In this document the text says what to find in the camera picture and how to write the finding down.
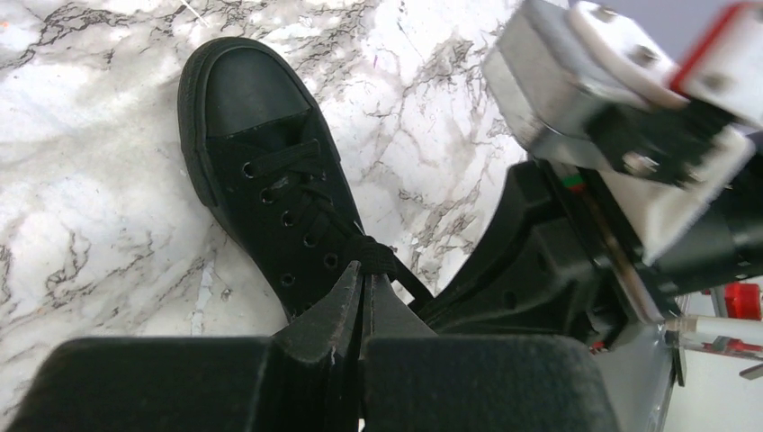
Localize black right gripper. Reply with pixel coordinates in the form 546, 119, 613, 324
418, 162, 683, 349

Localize black canvas sneaker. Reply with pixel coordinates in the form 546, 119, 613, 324
177, 37, 363, 320

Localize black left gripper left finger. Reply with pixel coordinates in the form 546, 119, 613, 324
275, 262, 363, 431

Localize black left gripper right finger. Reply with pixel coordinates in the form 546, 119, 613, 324
361, 274, 435, 358

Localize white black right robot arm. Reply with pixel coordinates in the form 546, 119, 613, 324
418, 157, 762, 349

